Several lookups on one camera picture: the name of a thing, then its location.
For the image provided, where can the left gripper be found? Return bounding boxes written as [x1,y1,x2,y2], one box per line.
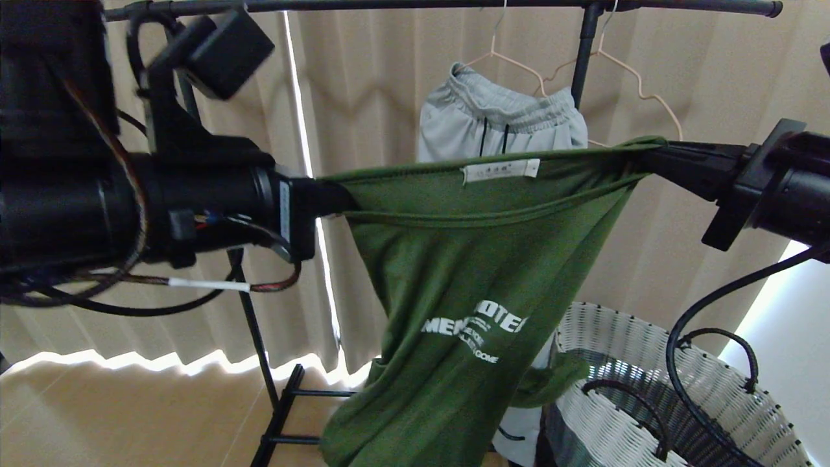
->
[0,152,318,273]

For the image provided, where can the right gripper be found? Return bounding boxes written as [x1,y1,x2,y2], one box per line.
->
[702,119,830,252]

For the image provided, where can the pink clothes hanger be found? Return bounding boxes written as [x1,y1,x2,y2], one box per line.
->
[464,0,552,98]
[535,0,685,149]

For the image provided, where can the green long-sleeved shirt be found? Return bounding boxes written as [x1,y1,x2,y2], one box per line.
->
[318,135,669,467]

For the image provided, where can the pale grey shorts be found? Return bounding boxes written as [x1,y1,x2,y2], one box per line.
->
[415,62,589,467]

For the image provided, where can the black clothes rack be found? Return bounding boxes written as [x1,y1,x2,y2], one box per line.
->
[104,0,783,467]

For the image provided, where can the white laundry basket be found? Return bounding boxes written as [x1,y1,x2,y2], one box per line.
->
[541,302,811,467]

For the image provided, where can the beige curtain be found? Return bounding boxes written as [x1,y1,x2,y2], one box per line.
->
[0,0,830,390]

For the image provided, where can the black cable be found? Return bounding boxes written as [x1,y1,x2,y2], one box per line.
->
[667,243,830,467]
[125,8,190,93]
[0,267,242,318]

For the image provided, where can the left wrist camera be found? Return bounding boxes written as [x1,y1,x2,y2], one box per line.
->
[139,6,276,156]

